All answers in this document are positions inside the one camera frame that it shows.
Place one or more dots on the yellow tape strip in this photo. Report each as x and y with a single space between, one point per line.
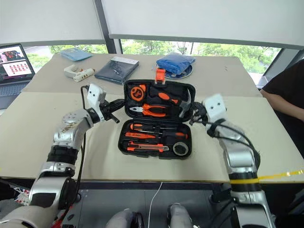
280 175

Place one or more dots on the blue cloth on plate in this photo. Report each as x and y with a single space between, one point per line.
175 62

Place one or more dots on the orange voltage test pen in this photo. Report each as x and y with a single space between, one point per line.
139 135

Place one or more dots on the light blue folded cloth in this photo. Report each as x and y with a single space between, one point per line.
76 54

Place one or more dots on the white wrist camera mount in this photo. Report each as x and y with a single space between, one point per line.
215 108
95 96

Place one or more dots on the black metal table frame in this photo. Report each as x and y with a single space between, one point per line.
142 185

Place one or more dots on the white red blue sneaker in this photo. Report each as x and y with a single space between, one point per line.
21 196

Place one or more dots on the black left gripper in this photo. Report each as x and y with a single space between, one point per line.
108 109

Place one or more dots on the person in black clothes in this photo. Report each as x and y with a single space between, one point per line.
287 83

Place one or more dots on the orange black tape measure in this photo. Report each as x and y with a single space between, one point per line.
137 92

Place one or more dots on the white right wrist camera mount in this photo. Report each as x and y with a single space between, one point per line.
215 108

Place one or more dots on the orange-red plastic block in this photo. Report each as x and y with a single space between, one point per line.
160 76

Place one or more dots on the white glue gun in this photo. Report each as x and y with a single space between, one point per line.
77 73

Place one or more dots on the blue patterned plate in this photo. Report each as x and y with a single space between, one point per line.
187 71

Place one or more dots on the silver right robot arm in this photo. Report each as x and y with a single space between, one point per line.
240 156

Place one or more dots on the open laptop computer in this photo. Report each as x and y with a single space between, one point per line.
13 69

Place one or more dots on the black plastic tool case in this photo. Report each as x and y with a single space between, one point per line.
156 118

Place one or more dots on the black electrical tape roll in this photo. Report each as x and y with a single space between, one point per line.
180 149

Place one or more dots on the grey rounded robot knee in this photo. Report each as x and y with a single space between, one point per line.
179 215
122 219

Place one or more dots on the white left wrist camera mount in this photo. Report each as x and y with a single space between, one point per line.
95 96

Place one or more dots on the wide white roller blind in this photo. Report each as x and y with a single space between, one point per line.
202 20

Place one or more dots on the orange black utility knife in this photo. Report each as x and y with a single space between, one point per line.
142 146

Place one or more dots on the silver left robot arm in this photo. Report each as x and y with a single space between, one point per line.
66 135

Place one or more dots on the person's bare forearm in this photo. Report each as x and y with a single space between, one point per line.
280 102

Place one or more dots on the dark blue packaged item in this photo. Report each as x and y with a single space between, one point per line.
116 70

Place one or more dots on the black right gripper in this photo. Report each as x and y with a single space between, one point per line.
201 114

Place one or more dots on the narrow white roller blind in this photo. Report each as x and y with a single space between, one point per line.
47 20

